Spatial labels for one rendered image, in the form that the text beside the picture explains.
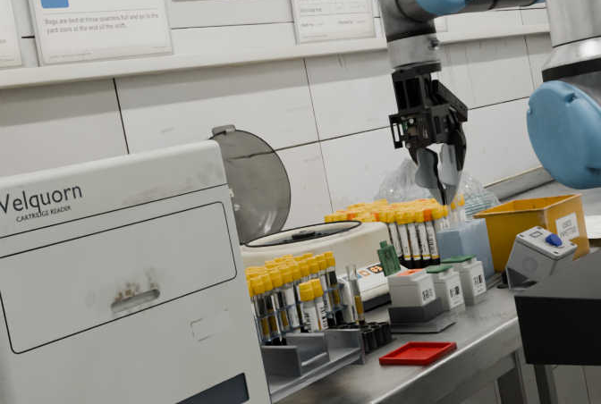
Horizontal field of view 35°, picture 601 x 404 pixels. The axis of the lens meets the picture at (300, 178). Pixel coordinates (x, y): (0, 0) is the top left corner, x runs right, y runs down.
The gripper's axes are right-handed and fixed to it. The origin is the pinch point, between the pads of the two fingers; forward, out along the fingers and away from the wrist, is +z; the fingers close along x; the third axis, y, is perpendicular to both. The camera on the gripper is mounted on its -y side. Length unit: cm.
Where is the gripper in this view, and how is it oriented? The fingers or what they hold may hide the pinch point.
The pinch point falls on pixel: (446, 196)
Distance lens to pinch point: 145.8
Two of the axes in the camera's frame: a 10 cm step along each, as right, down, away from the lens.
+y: -5.5, 1.5, -8.2
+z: 1.9, 9.8, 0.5
